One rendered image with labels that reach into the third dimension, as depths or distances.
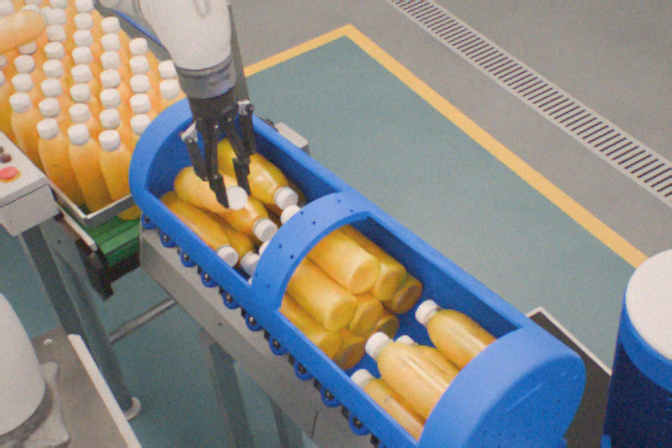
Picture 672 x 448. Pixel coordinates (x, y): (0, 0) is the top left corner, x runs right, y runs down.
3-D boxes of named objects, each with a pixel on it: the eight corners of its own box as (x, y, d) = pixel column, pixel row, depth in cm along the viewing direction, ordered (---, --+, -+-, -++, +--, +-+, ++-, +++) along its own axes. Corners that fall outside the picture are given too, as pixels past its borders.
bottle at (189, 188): (182, 159, 183) (224, 170, 166) (213, 174, 186) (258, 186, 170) (166, 194, 182) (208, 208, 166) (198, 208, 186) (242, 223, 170)
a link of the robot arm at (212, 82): (243, 53, 147) (249, 85, 151) (209, 30, 153) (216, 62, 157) (192, 78, 143) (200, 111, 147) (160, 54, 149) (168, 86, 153)
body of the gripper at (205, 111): (199, 106, 148) (210, 154, 154) (244, 83, 151) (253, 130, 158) (172, 86, 152) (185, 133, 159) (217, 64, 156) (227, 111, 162)
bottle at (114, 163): (111, 219, 210) (86, 151, 197) (124, 197, 215) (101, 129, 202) (142, 223, 208) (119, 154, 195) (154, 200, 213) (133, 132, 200)
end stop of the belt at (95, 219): (92, 228, 201) (88, 218, 199) (90, 227, 201) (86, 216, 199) (250, 141, 217) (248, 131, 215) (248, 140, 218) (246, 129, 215)
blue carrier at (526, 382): (445, 551, 142) (450, 427, 123) (141, 243, 195) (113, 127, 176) (577, 444, 155) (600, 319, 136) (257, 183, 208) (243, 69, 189)
